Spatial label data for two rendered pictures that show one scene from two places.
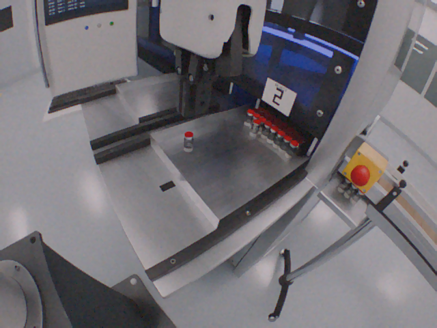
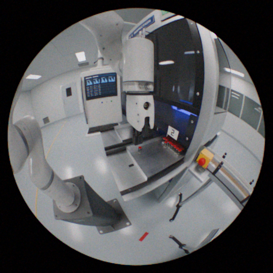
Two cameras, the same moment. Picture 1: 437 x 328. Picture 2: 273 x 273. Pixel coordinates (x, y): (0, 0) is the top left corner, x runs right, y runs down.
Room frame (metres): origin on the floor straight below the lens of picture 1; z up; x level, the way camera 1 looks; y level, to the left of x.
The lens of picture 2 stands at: (-0.05, -0.04, 1.27)
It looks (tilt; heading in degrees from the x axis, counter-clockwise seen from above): 33 degrees down; 19
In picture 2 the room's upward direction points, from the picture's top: straight up
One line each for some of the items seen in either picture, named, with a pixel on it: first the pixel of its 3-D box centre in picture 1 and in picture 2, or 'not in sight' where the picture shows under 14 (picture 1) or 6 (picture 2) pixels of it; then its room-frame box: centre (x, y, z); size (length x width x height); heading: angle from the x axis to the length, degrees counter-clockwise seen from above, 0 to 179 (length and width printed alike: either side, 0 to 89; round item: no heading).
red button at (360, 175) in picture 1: (360, 174); (202, 161); (0.25, -0.27, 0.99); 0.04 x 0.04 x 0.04; 46
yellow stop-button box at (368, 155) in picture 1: (366, 166); (205, 157); (0.28, -0.31, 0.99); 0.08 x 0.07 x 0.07; 136
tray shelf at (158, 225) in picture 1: (178, 128); (137, 144); (0.44, 0.13, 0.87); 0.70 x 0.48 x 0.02; 46
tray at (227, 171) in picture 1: (240, 147); (158, 152); (0.37, -0.04, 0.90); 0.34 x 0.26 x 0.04; 136
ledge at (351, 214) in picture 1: (347, 197); (200, 170); (0.30, -0.35, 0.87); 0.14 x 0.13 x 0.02; 136
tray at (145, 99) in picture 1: (173, 91); (135, 129); (0.61, 0.20, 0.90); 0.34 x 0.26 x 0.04; 136
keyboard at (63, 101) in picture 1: (88, 93); (103, 127); (0.67, 0.65, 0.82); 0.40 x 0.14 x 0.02; 128
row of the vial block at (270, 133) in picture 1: (269, 132); (170, 146); (0.45, -0.12, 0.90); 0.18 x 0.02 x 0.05; 46
